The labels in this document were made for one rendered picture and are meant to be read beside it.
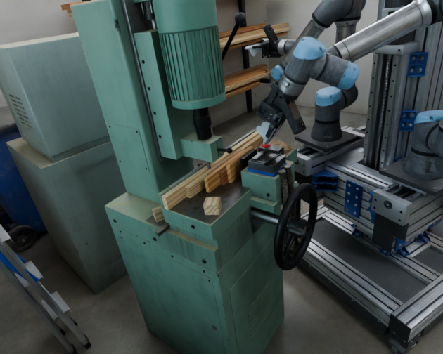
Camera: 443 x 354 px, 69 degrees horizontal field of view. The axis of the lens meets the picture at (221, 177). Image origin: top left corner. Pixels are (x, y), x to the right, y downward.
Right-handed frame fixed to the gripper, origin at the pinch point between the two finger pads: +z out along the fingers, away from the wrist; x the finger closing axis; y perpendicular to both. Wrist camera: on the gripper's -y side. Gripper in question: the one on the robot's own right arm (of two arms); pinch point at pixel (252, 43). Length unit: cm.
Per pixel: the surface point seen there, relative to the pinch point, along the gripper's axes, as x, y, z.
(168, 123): -96, -3, -44
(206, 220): -109, 19, -68
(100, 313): -143, 105, 16
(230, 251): -104, 36, -70
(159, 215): -112, 27, -43
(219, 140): -87, 6, -56
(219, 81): -84, -14, -60
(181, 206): -108, 19, -56
